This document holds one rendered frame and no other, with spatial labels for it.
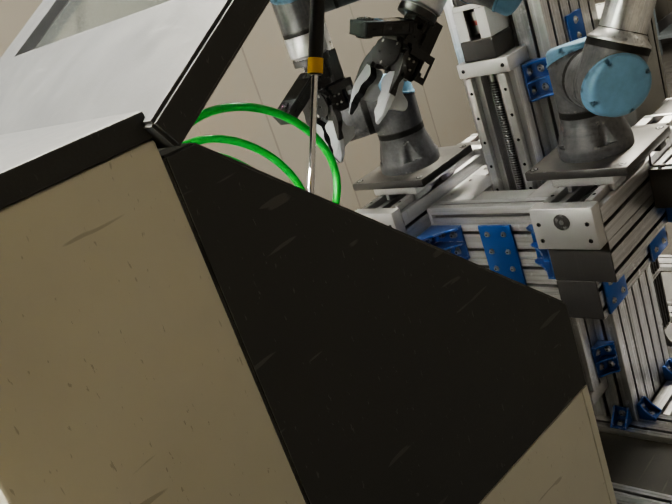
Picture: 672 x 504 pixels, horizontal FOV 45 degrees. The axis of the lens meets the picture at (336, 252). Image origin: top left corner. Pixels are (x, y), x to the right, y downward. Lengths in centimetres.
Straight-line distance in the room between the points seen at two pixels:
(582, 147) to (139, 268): 109
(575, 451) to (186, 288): 81
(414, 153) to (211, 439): 121
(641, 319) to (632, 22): 96
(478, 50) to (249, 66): 215
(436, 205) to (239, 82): 202
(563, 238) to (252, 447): 91
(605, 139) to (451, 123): 335
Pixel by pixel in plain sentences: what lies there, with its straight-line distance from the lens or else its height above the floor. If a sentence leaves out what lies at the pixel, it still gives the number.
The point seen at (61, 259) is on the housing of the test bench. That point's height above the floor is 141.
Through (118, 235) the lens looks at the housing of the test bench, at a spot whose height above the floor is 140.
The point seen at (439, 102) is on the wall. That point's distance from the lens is 494.
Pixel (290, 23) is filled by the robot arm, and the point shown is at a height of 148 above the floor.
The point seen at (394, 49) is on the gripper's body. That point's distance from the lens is 143.
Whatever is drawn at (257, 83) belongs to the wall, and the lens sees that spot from 392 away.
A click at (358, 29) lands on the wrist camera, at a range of 140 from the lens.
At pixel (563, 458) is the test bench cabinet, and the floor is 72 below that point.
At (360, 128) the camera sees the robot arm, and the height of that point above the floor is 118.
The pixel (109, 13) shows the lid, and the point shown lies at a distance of 127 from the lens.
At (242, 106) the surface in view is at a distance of 132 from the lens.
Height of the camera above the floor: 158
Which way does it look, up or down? 20 degrees down
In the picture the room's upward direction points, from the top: 20 degrees counter-clockwise
